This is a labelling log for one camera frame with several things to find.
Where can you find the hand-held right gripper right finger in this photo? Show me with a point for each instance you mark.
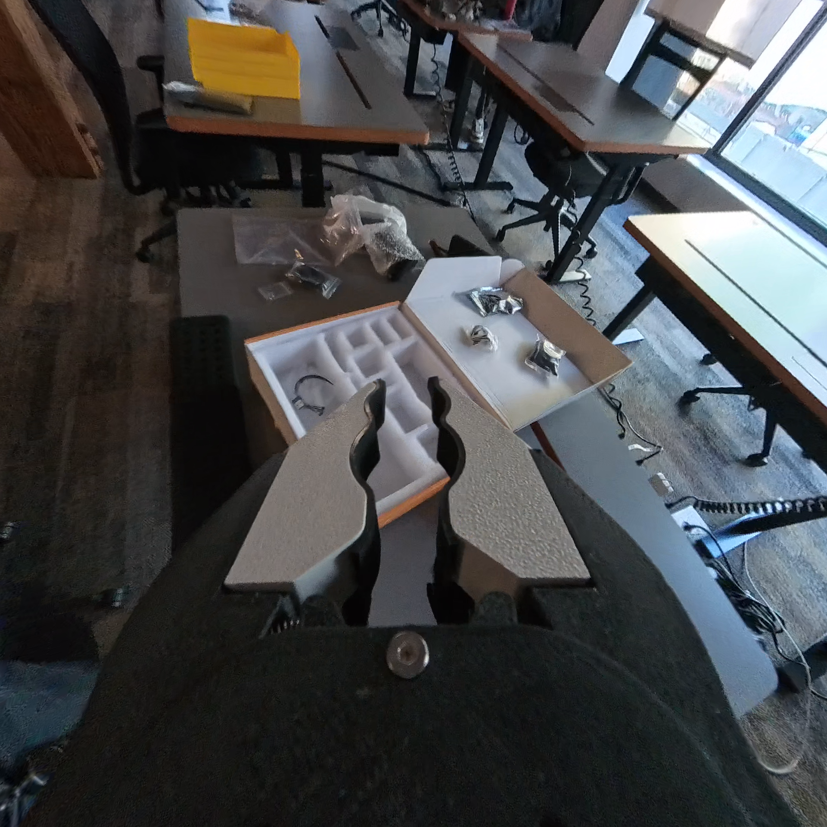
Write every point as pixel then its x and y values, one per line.
pixel 510 517

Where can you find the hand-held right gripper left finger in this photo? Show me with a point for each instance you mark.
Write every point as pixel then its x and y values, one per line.
pixel 303 517

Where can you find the cardboard box with foam insert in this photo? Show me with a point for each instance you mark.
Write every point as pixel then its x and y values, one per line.
pixel 362 362

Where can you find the silver foil parts bag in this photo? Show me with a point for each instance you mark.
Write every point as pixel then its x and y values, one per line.
pixel 491 302

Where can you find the wood-edged grey desk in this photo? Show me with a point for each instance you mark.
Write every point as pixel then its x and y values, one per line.
pixel 743 271
pixel 362 97
pixel 562 97

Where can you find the clear bag with black part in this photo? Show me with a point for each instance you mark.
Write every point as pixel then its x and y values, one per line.
pixel 546 356
pixel 310 278

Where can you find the white power strip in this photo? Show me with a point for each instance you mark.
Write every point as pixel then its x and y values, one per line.
pixel 688 517

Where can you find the small clear parts bag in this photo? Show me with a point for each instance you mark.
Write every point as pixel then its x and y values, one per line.
pixel 481 338

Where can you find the tiny clear bag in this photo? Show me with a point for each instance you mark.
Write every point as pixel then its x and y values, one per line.
pixel 271 292

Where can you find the grey low table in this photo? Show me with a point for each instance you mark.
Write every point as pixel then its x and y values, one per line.
pixel 207 271

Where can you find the flat clear plastic bag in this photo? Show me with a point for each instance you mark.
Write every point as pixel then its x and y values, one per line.
pixel 271 239

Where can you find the crumpled plastic bag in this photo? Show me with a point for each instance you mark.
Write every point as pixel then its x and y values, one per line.
pixel 352 223

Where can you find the black office chair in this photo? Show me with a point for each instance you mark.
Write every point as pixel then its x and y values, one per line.
pixel 97 77
pixel 568 174

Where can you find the yellow plastic bin stack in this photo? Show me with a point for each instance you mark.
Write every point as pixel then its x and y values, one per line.
pixel 245 64

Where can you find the large window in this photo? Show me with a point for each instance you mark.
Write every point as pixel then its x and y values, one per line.
pixel 775 116

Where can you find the small black-legged table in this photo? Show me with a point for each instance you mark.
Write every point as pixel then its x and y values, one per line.
pixel 711 32

